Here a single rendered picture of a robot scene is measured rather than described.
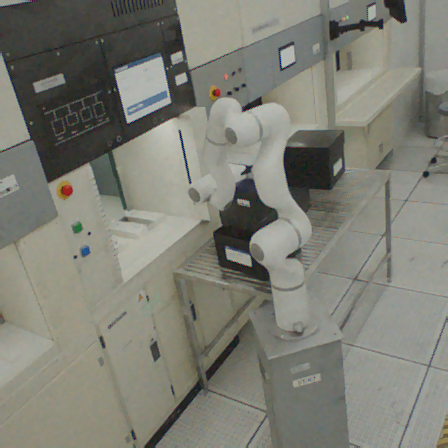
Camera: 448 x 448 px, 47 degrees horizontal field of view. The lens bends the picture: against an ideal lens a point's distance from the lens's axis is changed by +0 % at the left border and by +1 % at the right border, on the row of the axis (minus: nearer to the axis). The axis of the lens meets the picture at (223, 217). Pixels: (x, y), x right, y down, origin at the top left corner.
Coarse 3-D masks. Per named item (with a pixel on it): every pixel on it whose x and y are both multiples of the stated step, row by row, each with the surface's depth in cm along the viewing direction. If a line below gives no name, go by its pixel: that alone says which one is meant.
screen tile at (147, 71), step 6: (144, 66) 205; (150, 66) 208; (156, 66) 211; (144, 72) 205; (150, 72) 208; (156, 72) 211; (144, 78) 206; (162, 78) 215; (150, 84) 209; (156, 84) 212; (162, 84) 215; (150, 90) 210; (156, 90) 212
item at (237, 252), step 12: (228, 228) 232; (216, 240) 224; (228, 240) 219; (240, 240) 240; (228, 252) 222; (240, 252) 217; (228, 264) 226; (240, 264) 221; (252, 264) 215; (252, 276) 219; (264, 276) 214
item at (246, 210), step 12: (240, 156) 215; (252, 156) 212; (240, 192) 206; (240, 204) 209; (252, 204) 205; (264, 204) 208; (228, 216) 218; (240, 216) 213; (252, 216) 208; (264, 216) 210; (276, 216) 222; (240, 228) 216; (252, 228) 211
